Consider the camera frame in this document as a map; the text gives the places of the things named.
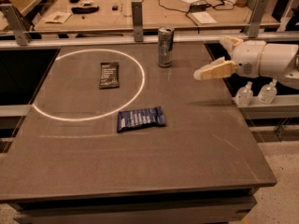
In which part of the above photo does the middle metal bracket post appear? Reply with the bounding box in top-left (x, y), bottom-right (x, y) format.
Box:
top-left (131, 1), bottom-right (143, 42)

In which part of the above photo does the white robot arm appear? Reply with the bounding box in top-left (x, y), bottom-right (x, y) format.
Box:
top-left (193, 36), bottom-right (299, 90)

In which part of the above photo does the metal bracket post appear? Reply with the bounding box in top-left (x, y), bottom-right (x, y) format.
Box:
top-left (131, 1), bottom-right (143, 42)
top-left (245, 0), bottom-right (268, 38)
top-left (0, 3), bottom-right (31, 46)

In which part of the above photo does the black power adapter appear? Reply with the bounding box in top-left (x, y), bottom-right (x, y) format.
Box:
top-left (189, 3), bottom-right (208, 13)

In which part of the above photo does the white ring marking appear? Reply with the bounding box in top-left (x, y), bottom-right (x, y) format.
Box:
top-left (33, 49), bottom-right (146, 122)

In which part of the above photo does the wooden background desk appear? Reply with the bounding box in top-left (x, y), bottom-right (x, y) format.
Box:
top-left (33, 0), bottom-right (281, 35)

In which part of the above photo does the white paper sheet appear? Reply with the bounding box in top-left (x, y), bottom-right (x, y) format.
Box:
top-left (192, 11), bottom-right (216, 24)

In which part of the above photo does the silver blue redbull can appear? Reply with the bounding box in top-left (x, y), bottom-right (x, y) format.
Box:
top-left (158, 27), bottom-right (174, 67)

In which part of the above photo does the black device on desk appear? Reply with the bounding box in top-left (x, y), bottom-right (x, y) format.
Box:
top-left (71, 6), bottom-right (100, 14)

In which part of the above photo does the black rxbar chocolate wrapper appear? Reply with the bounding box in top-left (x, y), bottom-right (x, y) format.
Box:
top-left (99, 62), bottom-right (120, 90)

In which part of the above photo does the white paper card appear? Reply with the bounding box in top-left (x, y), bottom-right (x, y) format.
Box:
top-left (43, 11), bottom-right (71, 24)

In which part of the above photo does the left metal bracket post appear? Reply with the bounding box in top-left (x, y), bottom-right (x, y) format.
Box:
top-left (0, 3), bottom-right (31, 46)

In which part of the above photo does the blue rxbar wrapper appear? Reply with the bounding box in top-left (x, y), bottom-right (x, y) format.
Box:
top-left (117, 106), bottom-right (166, 133)

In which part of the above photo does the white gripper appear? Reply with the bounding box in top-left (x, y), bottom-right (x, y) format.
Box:
top-left (193, 35), bottom-right (266, 80)

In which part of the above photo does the right metal bracket post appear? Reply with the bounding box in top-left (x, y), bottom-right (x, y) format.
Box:
top-left (245, 0), bottom-right (268, 38)

